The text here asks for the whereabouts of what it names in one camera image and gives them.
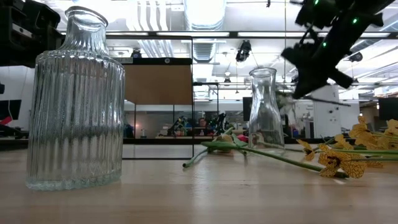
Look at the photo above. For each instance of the black table rim rail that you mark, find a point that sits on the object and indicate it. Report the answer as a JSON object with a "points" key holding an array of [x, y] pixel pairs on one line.
{"points": [[292, 141]]}

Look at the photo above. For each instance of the white column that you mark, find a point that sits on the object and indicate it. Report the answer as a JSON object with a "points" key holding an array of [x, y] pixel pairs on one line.
{"points": [[326, 118]]}

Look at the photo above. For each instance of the small black green robot arm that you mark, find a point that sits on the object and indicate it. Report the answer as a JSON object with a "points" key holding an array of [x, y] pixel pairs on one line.
{"points": [[178, 126], [220, 122]]}

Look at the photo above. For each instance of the black computer monitor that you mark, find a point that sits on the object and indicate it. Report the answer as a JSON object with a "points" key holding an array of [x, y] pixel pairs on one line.
{"points": [[388, 109], [247, 109]]}

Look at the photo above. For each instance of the red black equipment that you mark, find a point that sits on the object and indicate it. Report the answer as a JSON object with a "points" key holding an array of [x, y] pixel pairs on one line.
{"points": [[9, 110]]}

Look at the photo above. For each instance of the yellow artificial flower spray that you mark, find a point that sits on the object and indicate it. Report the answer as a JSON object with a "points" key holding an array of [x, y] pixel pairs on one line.
{"points": [[360, 129], [353, 168]]}

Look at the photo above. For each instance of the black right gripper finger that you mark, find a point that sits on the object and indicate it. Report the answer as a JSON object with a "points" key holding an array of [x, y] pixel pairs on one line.
{"points": [[303, 82], [314, 85]]}

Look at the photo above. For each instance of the person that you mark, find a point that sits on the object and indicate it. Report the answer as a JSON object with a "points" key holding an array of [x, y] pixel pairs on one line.
{"points": [[202, 124]]}

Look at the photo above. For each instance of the slim clear glass vase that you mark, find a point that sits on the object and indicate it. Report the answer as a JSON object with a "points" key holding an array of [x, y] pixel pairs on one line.
{"points": [[265, 124]]}

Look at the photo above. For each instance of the white artificial flower spray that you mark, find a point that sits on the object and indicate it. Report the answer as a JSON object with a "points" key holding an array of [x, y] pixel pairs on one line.
{"points": [[284, 101]]}

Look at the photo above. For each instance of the ribbed glass vase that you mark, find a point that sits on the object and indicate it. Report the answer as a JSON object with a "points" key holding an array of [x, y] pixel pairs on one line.
{"points": [[74, 124]]}

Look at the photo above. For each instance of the black hanging fixture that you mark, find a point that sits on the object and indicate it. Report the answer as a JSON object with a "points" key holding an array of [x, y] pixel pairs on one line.
{"points": [[136, 53], [244, 49], [356, 57]]}

